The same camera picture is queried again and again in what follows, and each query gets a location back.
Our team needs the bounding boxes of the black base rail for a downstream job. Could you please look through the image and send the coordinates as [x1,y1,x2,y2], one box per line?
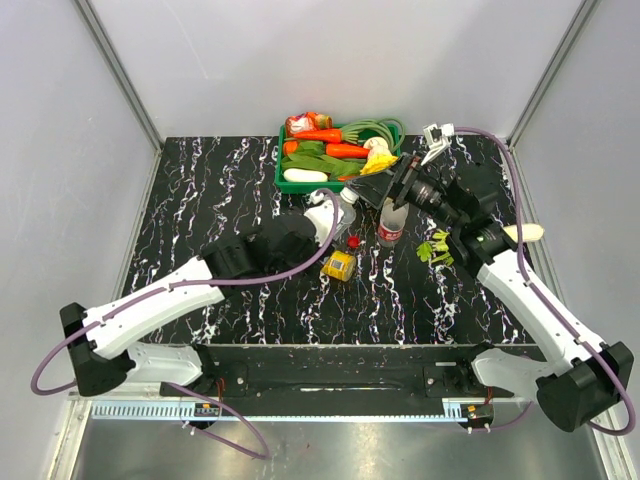
[185,343,511,402]

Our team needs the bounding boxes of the small toy tomato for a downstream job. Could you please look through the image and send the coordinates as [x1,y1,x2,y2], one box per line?
[282,140,299,156]

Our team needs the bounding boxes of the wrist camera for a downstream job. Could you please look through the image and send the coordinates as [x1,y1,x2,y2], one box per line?
[304,190,334,245]
[421,123,455,166]

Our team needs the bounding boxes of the yellow toy cabbage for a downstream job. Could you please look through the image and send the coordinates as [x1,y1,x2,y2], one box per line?
[360,153,398,175]

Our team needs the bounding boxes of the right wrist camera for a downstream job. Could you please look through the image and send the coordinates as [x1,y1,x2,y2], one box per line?
[421,123,455,166]

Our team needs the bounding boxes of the upper toy carrot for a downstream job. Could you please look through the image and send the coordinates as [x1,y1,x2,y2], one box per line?
[293,128,343,143]

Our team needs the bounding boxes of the toy mushroom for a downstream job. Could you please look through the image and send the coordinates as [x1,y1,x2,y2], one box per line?
[363,137,390,153]

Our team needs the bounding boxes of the pale toy corn cob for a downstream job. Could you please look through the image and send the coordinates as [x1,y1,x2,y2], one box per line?
[503,223,544,243]

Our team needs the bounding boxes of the lower toy carrot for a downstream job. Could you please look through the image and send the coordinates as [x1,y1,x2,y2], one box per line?
[325,143,370,159]

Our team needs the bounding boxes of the yellow juice bottle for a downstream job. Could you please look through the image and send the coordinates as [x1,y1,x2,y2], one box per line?
[321,250,356,282]

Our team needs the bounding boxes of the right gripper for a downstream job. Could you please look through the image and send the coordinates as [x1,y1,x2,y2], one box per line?
[345,152,465,229]

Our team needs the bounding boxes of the green toy leafy vegetable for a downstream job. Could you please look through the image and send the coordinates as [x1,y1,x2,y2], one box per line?
[281,140,366,181]

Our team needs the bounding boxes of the green plastic tray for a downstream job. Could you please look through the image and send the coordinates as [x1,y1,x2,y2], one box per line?
[275,124,400,194]

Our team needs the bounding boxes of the red white snack packet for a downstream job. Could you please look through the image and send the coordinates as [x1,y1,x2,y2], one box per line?
[284,111,333,137]

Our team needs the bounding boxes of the red label water bottle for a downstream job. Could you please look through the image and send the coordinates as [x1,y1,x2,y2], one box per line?
[377,199,409,247]

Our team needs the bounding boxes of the white toy radish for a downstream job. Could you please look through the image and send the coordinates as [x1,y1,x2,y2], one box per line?
[283,168,328,183]

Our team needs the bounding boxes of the toy celery stalk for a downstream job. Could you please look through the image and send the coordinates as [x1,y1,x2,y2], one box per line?
[416,230,454,267]

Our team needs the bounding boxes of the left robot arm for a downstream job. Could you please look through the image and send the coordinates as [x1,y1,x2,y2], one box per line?
[60,213,331,397]

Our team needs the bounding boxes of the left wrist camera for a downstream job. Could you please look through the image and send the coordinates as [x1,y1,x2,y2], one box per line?
[304,190,334,245]

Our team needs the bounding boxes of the red bottle cap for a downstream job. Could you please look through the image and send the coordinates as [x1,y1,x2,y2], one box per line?
[347,236,360,249]

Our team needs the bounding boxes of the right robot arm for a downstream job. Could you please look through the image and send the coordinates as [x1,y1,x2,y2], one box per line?
[345,154,634,432]

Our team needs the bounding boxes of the green toy scallions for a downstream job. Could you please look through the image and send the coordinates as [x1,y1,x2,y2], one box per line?
[339,117,406,153]

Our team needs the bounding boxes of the toy carrot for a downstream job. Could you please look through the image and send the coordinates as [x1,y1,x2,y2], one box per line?
[325,143,370,159]
[293,128,343,143]

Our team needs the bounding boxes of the white bottle cap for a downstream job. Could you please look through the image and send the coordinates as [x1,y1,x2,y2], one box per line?
[340,188,359,205]

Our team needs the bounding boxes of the blue label water bottle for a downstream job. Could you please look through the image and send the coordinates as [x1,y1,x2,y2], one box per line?
[333,194,358,241]

